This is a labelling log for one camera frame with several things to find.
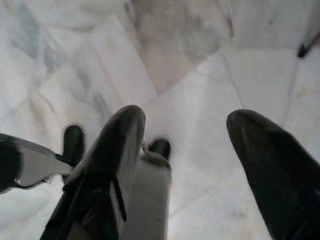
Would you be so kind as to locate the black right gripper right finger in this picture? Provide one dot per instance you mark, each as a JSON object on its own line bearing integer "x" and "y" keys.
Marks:
{"x": 280, "y": 175}

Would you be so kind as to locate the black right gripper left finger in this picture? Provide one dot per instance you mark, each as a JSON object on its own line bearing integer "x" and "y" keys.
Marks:
{"x": 105, "y": 162}

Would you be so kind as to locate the grey robot right leg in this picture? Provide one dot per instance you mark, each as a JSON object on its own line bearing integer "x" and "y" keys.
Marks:
{"x": 150, "y": 195}

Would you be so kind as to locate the grey robot leg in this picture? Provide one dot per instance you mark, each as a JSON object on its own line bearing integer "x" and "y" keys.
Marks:
{"x": 150, "y": 195}
{"x": 35, "y": 162}

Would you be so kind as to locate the grey robot left leg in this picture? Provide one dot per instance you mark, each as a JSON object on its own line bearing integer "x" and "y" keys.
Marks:
{"x": 35, "y": 162}

